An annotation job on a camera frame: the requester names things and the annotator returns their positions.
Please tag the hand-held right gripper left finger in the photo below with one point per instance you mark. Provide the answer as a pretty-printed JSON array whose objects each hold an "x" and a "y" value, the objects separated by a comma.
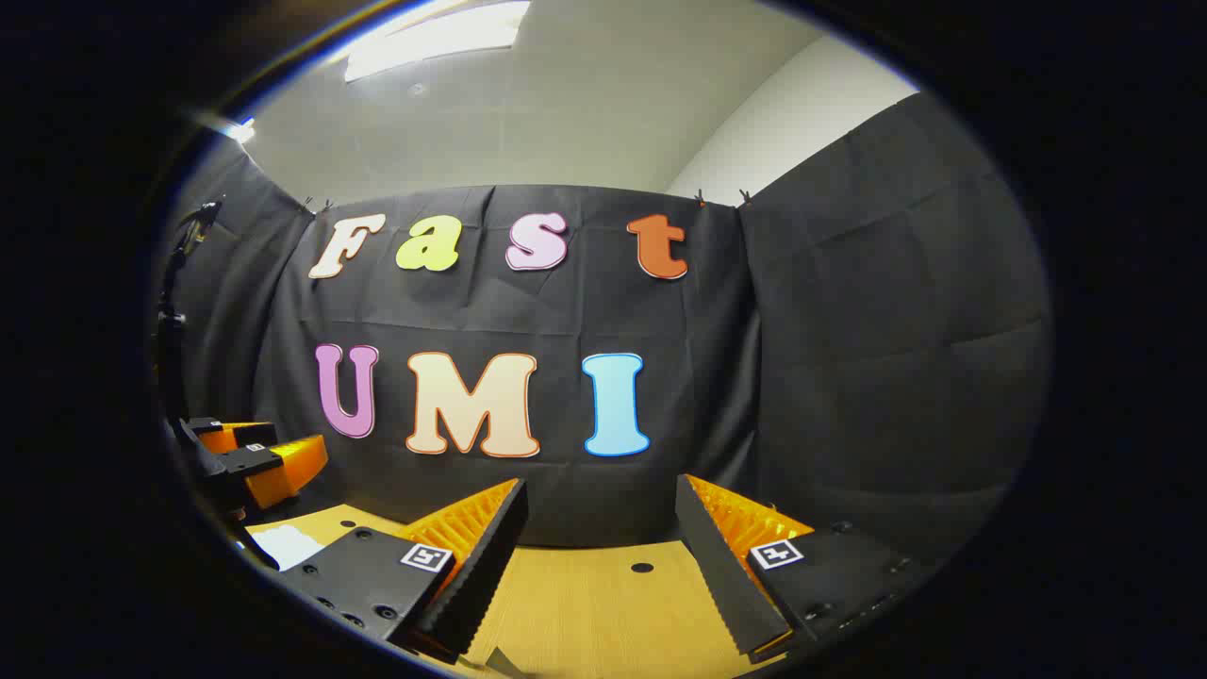
[{"x": 476, "y": 585}]

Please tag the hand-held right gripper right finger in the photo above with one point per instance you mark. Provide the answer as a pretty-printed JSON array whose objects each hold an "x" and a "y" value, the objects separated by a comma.
[{"x": 721, "y": 566}]

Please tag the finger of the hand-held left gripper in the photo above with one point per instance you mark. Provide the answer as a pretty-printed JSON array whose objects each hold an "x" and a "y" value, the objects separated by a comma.
[
  {"x": 283, "y": 471},
  {"x": 255, "y": 435}
]

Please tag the light blue small suitcase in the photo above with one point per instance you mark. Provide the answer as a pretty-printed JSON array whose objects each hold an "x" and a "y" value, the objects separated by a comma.
[{"x": 288, "y": 547}]

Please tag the green white skin care tube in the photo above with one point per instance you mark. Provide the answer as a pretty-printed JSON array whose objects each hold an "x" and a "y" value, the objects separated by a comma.
[{"x": 507, "y": 665}]

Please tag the black backdrop cloth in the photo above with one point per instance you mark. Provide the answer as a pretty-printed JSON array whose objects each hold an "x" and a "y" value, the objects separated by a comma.
[{"x": 849, "y": 330}]

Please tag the ceiling light panel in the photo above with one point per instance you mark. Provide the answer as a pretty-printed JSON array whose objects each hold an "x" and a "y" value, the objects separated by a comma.
[{"x": 434, "y": 38}]

